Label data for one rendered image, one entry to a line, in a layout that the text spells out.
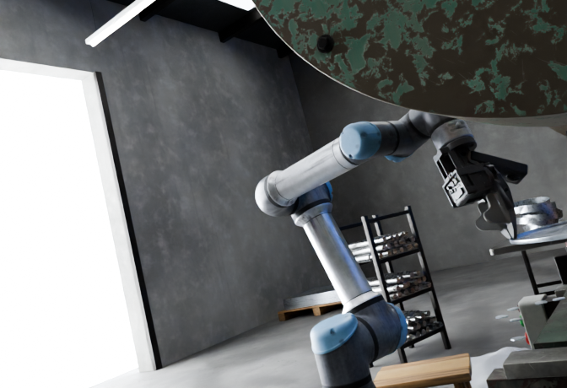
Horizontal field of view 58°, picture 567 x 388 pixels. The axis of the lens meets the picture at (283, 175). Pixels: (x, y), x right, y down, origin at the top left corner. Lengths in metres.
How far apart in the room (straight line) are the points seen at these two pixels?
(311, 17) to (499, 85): 0.25
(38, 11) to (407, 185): 5.56
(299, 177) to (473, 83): 0.69
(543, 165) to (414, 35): 7.14
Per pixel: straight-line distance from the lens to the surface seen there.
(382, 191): 8.40
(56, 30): 6.21
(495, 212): 1.03
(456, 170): 1.02
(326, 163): 1.13
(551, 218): 3.97
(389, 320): 1.32
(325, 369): 1.23
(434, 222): 8.12
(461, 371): 1.93
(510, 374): 0.82
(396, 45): 0.61
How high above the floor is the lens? 0.87
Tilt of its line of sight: 8 degrees up
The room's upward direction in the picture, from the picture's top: 14 degrees counter-clockwise
